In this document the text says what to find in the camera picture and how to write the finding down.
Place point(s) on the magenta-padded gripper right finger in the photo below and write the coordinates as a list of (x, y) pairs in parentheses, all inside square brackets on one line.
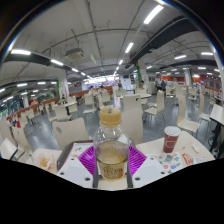
[(137, 159)]

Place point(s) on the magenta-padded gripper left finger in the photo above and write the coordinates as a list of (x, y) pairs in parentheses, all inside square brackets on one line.
[(87, 159)]

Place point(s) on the clear yellow-capped drink bottle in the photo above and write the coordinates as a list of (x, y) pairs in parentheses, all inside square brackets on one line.
[(111, 160)]

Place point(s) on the colourful sticker sheet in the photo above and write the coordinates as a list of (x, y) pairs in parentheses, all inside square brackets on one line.
[(168, 161)]

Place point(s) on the beige chair with round hole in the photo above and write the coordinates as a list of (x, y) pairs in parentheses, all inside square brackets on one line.
[(70, 133), (133, 125)]

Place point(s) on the red paper cup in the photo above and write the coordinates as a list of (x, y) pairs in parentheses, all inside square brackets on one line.
[(171, 141)]

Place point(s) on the red sauce packet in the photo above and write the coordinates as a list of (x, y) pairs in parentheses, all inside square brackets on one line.
[(187, 158)]

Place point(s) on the small white sachet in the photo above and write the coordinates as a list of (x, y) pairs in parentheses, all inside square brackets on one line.
[(195, 147)]

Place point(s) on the group of beige chairs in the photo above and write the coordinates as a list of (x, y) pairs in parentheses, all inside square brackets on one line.
[(160, 103)]

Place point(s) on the person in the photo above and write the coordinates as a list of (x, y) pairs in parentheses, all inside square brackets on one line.
[(160, 85), (92, 90), (102, 89)]

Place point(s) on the white neighbouring table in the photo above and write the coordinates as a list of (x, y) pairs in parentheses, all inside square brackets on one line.
[(217, 115)]

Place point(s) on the ceiling air conditioning unit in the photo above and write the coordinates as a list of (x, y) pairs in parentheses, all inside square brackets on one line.
[(75, 53)]

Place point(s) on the group of ceiling lights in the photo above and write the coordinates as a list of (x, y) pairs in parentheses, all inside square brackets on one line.
[(153, 14)]

